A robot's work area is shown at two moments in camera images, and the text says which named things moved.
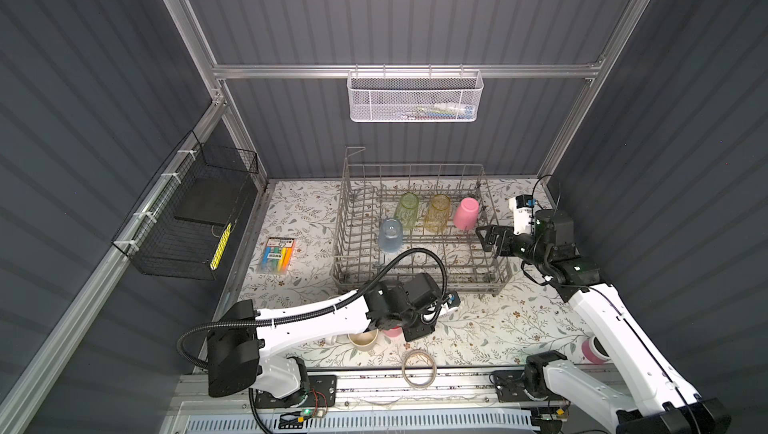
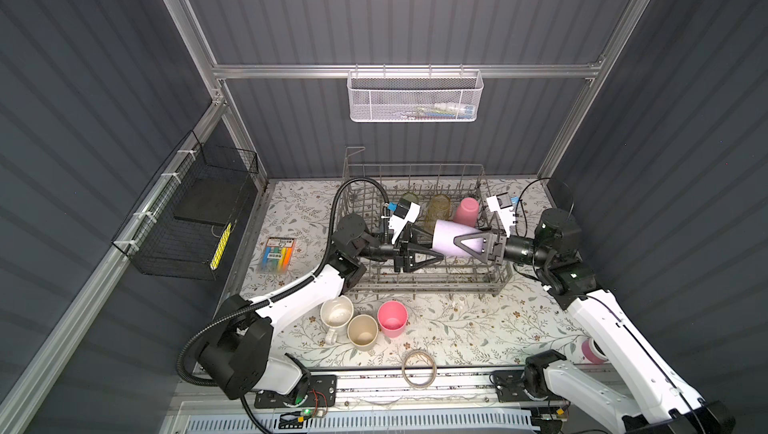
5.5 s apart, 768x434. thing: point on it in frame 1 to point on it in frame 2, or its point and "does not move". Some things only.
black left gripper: x=425 y=329 to x=402 y=255
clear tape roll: x=434 y=368 does not move
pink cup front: x=465 y=215 does not move
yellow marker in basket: x=220 y=246 does not move
